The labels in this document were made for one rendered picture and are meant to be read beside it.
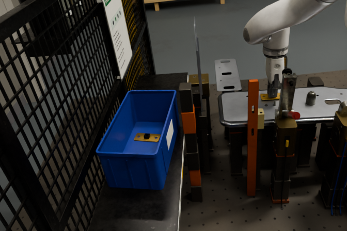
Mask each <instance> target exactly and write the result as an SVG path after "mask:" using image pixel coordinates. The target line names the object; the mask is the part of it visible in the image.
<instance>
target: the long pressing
mask: <svg viewBox="0 0 347 231"><path fill-rule="evenodd" d="M310 91H313V92H315V93H316V104H315V105H312V106H310V105H307V104H306V97H307V94H308V92H310ZM260 94H267V90H259V99H258V109H260V108H262V109H263V111H264V126H273V125H274V120H275V109H278V107H279V99H274V100H262V99H261V96H260ZM341 94H342V95H341ZM317 95H318V96H317ZM246 96H248V91H235V92H224V93H222V94H220V95H219V96H218V98H217V99H218V111H219V121H220V123H221V125H222V126H225V127H247V119H248V97H246ZM332 100H338V101H339V102H340V103H342V102H344V101H347V88H334V87H326V86H317V87H301V88H295V93H294V99H293V105H292V108H293V110H294V111H295V112H299V113H300V115H301V117H300V118H299V119H298V120H295V121H296V123H297V124H314V123H333V122H334V116H335V112H336V111H338V108H339V105H340V104H334V105H328V104H326V103H325V101H332ZM274 101H276V106H273V105H274ZM265 104H267V105H268V106H265Z"/></svg>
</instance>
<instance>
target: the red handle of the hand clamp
mask: <svg viewBox="0 0 347 231"><path fill-rule="evenodd" d="M282 116H284V117H289V118H291V119H294V120H298V119H299V118H300V117H301V115H300V113H299V112H295V111H290V112H288V111H282Z"/></svg>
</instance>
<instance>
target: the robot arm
mask: <svg viewBox="0 0 347 231"><path fill-rule="evenodd" d="M336 1H337V0H279V1H277V2H275V3H273V4H271V5H268V6H266V7H265V8H263V9H262V10H260V11H259V12H258V13H256V14H255V15H254V16H253V17H252V18H251V19H250V20H249V21H248V23H247V24H246V25H245V27H244V30H243V37H244V40H245V41H246V42H247V43H248V44H251V45H256V44H261V43H263V50H262V51H263V53H264V56H265V57H266V65H265V71H266V75H267V78H268V85H267V93H268V94H269V97H277V94H278V81H280V83H282V71H283V69H284V56H286V53H287V52H288V45H289V34H290V27H291V26H294V25H297V24H300V23H303V22H305V21H307V20H310V19H312V18H313V17H315V16H316V15H317V14H319V13H320V12H322V11H323V10H325V9H326V8H327V7H329V6H330V5H332V4H333V3H334V2H336ZM344 23H345V27H346V29H347V0H346V6H345V14H344Z"/></svg>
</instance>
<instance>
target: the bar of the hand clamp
mask: <svg viewBox="0 0 347 231"><path fill-rule="evenodd" d="M296 81H297V75H296V73H293V75H292V70H291V69H290V68H285V69H283V71H282V83H281V91H280V99H279V107H278V111H279V118H281V116H282V111H283V110H287V111H288V112H290V111H292V105H293V99H294V93H295V87H296Z"/></svg>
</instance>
